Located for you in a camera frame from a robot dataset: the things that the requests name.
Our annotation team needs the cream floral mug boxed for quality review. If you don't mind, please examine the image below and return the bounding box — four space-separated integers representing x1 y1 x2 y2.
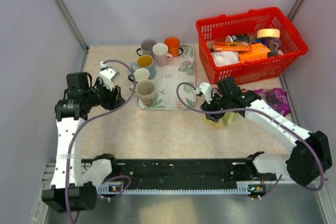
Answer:
133 79 157 107

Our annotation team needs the purple snack packet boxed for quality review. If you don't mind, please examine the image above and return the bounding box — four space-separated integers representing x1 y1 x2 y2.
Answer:
254 88 291 116

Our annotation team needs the light blue butterfly mug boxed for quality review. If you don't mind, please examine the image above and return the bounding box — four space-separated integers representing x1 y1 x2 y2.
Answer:
130 55 156 80

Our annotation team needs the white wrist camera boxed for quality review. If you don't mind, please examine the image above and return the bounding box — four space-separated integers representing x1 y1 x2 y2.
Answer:
99 61 120 91
195 82 215 104

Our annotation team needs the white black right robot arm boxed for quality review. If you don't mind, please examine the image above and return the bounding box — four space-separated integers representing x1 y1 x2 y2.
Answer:
196 77 332 186

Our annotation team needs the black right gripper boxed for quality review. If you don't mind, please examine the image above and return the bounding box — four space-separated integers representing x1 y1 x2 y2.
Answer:
200 90 230 123

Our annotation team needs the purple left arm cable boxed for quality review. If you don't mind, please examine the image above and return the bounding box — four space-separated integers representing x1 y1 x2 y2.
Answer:
64 59 137 224

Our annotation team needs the orange snack box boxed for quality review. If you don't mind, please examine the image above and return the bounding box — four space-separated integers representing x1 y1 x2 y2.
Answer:
239 43 270 63

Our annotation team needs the masking tape roll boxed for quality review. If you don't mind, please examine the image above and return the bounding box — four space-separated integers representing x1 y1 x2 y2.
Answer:
256 28 280 39

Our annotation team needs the clear plastic bottle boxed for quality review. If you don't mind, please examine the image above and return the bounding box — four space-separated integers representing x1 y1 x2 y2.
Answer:
264 37 284 58

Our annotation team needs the orange mug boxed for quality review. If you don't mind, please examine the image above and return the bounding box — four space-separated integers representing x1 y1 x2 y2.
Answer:
164 37 184 57

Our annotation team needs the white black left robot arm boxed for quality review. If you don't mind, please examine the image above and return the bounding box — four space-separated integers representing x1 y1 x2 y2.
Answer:
41 68 125 213

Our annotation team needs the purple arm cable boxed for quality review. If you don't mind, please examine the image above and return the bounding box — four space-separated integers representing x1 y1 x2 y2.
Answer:
176 82 326 200
64 59 137 224

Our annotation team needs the pale pink faceted mug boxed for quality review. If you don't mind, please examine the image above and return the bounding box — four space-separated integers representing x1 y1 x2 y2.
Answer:
152 43 173 67

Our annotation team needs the dark green mug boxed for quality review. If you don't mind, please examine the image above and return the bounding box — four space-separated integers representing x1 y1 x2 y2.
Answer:
128 68 150 82

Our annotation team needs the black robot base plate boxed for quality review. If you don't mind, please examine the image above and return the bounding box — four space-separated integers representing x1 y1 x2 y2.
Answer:
107 158 276 190

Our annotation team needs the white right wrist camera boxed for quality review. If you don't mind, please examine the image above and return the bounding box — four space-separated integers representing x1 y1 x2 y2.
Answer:
195 82 215 104

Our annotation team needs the black printed can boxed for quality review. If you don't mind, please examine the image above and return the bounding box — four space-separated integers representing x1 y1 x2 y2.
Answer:
225 34 251 44

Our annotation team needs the aluminium rail frame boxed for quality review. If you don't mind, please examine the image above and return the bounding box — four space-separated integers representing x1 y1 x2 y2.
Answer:
31 162 336 224

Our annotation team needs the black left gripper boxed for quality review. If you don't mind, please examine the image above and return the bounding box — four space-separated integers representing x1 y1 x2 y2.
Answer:
84 78 125 112

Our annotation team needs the white plastic bag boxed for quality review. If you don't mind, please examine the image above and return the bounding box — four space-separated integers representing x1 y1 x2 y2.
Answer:
211 51 240 67

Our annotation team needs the floral white serving tray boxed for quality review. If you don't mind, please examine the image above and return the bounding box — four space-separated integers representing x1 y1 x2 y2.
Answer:
137 44 196 110

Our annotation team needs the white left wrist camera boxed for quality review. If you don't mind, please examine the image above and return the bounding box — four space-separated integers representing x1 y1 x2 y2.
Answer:
99 61 120 91

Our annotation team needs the yellow mug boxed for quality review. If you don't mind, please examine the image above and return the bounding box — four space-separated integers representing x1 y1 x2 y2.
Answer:
202 115 223 129

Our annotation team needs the lilac purple mug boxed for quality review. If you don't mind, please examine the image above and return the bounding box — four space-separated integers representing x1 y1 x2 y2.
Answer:
136 39 157 57

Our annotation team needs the red plastic basket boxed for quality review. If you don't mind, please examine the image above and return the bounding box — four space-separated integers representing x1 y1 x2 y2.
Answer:
196 7 308 84

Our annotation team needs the lime green faceted mug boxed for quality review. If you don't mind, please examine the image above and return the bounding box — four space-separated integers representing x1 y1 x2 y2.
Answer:
223 112 239 126

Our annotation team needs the orange rectangular box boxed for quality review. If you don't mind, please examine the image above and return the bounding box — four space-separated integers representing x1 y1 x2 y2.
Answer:
213 41 252 52

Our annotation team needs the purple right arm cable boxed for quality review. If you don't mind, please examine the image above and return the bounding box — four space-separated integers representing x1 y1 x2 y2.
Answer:
176 82 326 200

